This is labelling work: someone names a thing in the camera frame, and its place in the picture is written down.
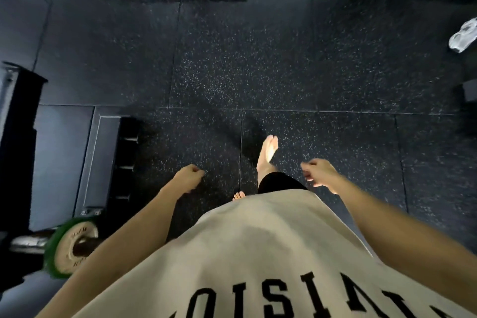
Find person's right leg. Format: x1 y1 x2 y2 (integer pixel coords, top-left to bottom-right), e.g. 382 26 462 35
256 135 279 185

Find person's left forearm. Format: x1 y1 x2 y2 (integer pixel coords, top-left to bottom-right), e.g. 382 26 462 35
35 184 187 318

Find black rack upright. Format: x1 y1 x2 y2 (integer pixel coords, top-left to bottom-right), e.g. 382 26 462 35
0 62 48 234

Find black block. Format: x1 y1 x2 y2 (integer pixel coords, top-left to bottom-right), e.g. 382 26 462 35
463 79 477 103

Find black rack base with pegs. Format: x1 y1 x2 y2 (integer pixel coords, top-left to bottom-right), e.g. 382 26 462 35
74 115 141 218

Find black shorts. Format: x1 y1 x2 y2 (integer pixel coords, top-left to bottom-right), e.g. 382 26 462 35
257 171 308 195

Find beige lettered t-shirt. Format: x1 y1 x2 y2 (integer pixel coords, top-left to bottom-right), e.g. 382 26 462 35
73 190 467 318

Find steel barbell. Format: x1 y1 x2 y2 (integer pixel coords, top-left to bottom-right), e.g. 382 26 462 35
9 235 91 258

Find person's right forearm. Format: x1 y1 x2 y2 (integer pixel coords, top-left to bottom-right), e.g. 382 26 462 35
333 176 477 315

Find person's right hand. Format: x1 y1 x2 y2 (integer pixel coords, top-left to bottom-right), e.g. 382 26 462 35
300 159 342 195

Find person's left hand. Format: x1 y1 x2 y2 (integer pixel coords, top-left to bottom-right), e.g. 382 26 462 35
169 164 206 196

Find white shoe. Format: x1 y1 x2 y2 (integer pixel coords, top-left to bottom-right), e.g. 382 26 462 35
448 17 477 54

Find green weight plate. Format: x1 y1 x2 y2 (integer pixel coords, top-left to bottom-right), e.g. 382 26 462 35
43 217 100 279

